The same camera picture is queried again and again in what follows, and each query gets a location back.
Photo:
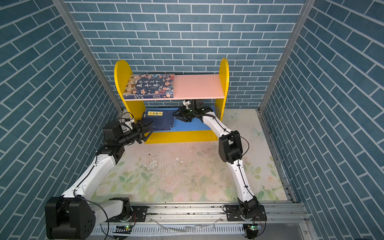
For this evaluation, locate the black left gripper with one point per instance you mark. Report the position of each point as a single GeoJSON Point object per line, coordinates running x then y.
{"type": "Point", "coordinates": [138, 133]}

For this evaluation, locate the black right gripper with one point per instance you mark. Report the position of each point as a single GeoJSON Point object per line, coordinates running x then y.
{"type": "Point", "coordinates": [183, 110]}

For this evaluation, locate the colourful illustrated history book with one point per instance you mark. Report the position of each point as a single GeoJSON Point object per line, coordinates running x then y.
{"type": "Point", "coordinates": [154, 86]}

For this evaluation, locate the navy book yellow label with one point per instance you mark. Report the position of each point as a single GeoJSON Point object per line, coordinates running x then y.
{"type": "Point", "coordinates": [160, 129]}

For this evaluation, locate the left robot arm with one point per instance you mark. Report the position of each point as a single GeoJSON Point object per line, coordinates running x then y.
{"type": "Point", "coordinates": [90, 180]}

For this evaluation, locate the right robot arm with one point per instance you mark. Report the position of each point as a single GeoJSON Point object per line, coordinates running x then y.
{"type": "Point", "coordinates": [230, 151]}

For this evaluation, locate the yellow pink blue bookshelf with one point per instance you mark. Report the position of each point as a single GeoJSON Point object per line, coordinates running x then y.
{"type": "Point", "coordinates": [187, 87]}

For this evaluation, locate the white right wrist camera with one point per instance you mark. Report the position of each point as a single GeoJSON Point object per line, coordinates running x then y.
{"type": "Point", "coordinates": [187, 104]}

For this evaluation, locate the aluminium frame rail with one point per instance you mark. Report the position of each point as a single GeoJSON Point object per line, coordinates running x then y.
{"type": "Point", "coordinates": [273, 221]}

